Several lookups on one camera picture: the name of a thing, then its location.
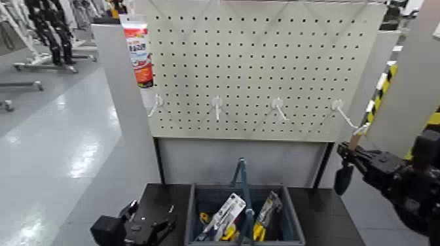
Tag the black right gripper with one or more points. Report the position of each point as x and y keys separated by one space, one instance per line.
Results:
x=385 y=170

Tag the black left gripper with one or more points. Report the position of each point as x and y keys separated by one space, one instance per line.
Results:
x=139 y=235

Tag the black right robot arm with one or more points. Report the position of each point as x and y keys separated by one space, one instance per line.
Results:
x=422 y=192

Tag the white carded tool package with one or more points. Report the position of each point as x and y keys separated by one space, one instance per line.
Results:
x=227 y=209

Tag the yellow carded tool package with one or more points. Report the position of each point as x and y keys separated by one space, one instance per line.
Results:
x=270 y=207

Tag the white peg hook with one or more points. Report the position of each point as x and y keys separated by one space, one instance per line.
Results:
x=277 y=103
x=337 y=104
x=158 y=101
x=217 y=103

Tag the grey lower back panel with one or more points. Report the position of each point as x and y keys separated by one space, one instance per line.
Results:
x=206 y=161

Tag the grey partition panel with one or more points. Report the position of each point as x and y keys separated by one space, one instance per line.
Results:
x=127 y=130
x=374 y=55

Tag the grey panel with hazard tape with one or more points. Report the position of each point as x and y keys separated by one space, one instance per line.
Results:
x=412 y=68

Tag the beige perforated pegboard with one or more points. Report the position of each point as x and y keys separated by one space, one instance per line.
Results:
x=247 y=68

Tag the black background equipment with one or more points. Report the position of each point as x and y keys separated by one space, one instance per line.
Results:
x=393 y=17

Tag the red and white tube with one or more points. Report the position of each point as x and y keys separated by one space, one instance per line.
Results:
x=139 y=51

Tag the grey caster foot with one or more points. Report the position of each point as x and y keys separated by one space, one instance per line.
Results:
x=7 y=104

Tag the grey stand leg bar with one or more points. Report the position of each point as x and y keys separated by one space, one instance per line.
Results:
x=20 y=85

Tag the black robot on stand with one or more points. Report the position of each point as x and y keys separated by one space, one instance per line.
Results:
x=51 y=31

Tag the yellow and black machine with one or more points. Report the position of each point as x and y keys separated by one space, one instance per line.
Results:
x=114 y=10

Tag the white robot on stand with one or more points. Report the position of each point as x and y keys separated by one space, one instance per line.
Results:
x=17 y=31

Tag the black stand post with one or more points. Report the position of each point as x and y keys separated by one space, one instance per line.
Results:
x=326 y=158
x=159 y=161

